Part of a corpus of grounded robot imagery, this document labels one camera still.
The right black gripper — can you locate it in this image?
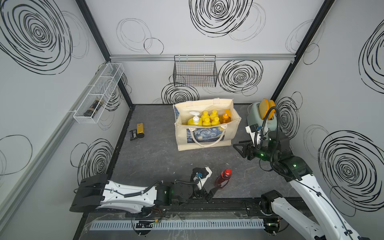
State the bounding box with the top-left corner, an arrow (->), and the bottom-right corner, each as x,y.
232,138 -> 277,164

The amber dish soap bottle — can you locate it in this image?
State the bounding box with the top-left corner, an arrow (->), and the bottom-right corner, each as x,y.
219,110 -> 231,124

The orange bottle yellow cap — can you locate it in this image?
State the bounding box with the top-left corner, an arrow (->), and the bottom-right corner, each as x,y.
211,117 -> 221,126
201,111 -> 210,122
202,118 -> 212,127
210,110 -> 219,121

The cream canvas shopping bag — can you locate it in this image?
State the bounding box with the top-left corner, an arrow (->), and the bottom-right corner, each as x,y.
173,98 -> 242,151

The yellow pump soap bottle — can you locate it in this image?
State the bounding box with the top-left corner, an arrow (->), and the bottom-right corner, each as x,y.
187,111 -> 203,126

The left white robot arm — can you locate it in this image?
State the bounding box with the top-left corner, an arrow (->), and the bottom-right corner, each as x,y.
70,167 -> 228,214

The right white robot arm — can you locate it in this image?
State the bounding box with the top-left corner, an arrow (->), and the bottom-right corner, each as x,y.
233,107 -> 364,240

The red liquid bottle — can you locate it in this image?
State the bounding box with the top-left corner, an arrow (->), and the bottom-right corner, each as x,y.
215,169 -> 232,189

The yellow toast slice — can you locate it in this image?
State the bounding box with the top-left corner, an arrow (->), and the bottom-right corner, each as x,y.
258,99 -> 270,120

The orange toast slice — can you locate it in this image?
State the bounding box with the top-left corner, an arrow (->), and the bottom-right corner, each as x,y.
268,99 -> 277,120

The yellow black small device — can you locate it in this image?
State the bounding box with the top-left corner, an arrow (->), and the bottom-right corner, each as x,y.
130,123 -> 145,141

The dark bottle in shelf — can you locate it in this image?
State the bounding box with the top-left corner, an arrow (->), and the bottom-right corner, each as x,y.
83,100 -> 104,118

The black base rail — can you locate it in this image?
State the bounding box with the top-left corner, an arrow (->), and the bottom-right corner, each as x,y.
125,196 -> 310,218

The grey slotted cable duct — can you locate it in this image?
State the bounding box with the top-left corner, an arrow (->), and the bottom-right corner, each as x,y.
90,219 -> 265,231

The black wire wall basket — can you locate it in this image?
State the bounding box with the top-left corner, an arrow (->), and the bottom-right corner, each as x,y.
173,55 -> 218,88

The white wire wall shelf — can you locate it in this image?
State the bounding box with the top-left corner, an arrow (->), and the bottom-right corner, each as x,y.
74,63 -> 124,124

